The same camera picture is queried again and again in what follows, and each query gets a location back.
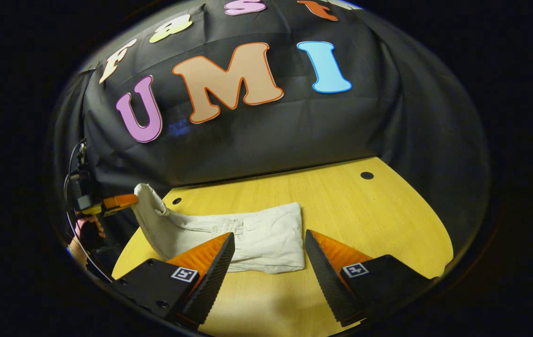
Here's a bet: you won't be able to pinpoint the black backdrop cloth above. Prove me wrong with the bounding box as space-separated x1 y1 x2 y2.
49 0 491 263

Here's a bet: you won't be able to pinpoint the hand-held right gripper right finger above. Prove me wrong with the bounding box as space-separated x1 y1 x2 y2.
305 229 436 328

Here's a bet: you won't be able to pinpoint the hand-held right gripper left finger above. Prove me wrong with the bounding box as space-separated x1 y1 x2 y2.
111 232 236 328

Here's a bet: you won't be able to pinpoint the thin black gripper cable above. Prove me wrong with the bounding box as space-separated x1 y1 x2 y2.
62 139 113 282

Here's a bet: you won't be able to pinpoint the white jeans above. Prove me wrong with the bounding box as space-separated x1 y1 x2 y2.
131 183 305 275

